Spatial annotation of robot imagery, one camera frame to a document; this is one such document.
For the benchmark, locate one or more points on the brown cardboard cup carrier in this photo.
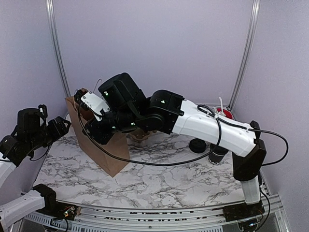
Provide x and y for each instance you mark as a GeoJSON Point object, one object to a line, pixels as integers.
{"type": "Point", "coordinates": [140, 135]}

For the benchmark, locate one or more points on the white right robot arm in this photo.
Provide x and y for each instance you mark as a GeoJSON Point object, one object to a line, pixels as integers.
{"type": "Point", "coordinates": [169, 112]}

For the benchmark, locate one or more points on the red utensil holder cup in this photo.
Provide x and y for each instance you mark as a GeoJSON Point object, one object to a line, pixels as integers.
{"type": "Point", "coordinates": [224, 112]}

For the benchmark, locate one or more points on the aluminium frame post left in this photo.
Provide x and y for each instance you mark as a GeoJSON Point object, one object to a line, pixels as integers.
{"type": "Point", "coordinates": [56, 46]}

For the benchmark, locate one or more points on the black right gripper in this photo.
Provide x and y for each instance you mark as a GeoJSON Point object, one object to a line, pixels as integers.
{"type": "Point", "coordinates": [96, 134]}

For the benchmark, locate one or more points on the aluminium frame post right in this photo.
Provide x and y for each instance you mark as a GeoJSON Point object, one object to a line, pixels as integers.
{"type": "Point", "coordinates": [246, 53]}

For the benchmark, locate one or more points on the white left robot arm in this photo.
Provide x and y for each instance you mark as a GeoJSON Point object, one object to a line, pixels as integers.
{"type": "Point", "coordinates": [14, 205]}

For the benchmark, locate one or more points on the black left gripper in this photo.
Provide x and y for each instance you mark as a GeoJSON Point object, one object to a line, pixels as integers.
{"type": "Point", "coordinates": [57, 133]}

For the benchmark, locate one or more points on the aluminium frame post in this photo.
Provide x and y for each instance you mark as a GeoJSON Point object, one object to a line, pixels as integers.
{"type": "Point", "coordinates": [246, 53]}
{"type": "Point", "coordinates": [56, 46]}

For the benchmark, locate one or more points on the black takeout coffee cup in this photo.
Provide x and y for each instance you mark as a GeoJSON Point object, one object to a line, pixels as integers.
{"type": "Point", "coordinates": [217, 154]}

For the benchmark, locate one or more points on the white plastic utensil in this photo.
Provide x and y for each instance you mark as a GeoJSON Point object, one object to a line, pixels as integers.
{"type": "Point", "coordinates": [220, 105]}

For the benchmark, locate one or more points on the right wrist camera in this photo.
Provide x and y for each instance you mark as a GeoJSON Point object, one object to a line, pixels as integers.
{"type": "Point", "coordinates": [90, 101]}

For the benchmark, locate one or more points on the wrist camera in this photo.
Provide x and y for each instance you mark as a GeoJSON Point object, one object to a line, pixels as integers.
{"type": "Point", "coordinates": [90, 101]}
{"type": "Point", "coordinates": [44, 114]}

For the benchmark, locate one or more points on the spare black cup lid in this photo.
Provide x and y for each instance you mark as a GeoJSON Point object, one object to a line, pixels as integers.
{"type": "Point", "coordinates": [197, 146]}

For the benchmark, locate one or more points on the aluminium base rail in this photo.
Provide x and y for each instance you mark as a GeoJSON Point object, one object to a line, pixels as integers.
{"type": "Point", "coordinates": [216, 218]}

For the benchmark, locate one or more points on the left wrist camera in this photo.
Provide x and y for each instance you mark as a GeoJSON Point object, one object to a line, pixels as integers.
{"type": "Point", "coordinates": [44, 114]}

